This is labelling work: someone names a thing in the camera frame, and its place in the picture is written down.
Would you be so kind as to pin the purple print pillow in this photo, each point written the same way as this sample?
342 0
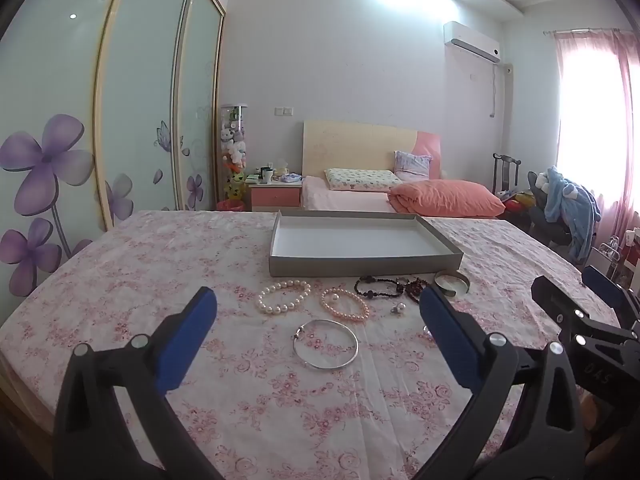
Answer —
412 165

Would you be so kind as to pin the white air conditioner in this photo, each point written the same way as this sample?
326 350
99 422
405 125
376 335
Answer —
472 40

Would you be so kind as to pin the clear tube of plush toys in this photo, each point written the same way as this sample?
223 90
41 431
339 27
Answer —
234 150

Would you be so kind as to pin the floral print pillow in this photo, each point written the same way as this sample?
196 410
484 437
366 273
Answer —
360 180

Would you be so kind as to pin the thin silver bangle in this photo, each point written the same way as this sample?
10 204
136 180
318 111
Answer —
299 330

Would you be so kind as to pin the pink white nightstand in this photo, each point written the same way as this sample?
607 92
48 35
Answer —
275 195

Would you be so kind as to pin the blue plush garment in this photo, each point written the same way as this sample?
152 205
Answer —
570 200

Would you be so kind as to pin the orange pillow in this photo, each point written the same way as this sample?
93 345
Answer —
445 197

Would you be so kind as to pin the wide silver cuff bangle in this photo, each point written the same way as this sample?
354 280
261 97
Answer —
440 280

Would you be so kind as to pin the pink floral tablecloth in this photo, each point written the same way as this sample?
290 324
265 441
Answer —
150 260

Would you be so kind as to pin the beige pink bed headboard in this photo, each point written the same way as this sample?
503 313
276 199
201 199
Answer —
360 145

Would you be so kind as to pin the dark office chair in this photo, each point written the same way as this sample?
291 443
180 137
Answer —
537 220

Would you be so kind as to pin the pink curtain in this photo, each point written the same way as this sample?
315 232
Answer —
625 135

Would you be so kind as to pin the pearl earring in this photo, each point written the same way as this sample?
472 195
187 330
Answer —
397 308

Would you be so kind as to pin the flower print sliding wardrobe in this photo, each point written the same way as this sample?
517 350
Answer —
140 85

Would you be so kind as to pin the colourful toy pile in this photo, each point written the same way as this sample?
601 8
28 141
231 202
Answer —
520 202

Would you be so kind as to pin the dark wooden chair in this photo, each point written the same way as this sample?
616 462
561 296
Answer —
505 170

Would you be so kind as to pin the pink bed sheet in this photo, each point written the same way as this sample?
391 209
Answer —
340 200

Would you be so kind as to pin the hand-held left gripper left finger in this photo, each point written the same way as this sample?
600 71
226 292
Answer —
185 345

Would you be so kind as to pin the red waste bin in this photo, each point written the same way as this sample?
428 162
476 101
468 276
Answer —
230 205

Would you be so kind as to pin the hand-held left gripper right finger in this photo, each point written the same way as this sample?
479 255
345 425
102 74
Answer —
450 340

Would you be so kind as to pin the grey cardboard tray box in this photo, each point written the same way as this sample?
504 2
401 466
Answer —
350 240

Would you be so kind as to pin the white mug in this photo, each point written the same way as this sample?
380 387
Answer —
268 175

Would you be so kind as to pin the white wall switch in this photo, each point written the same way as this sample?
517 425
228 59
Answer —
283 110

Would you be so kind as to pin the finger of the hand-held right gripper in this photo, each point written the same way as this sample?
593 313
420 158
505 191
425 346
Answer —
607 285
555 300

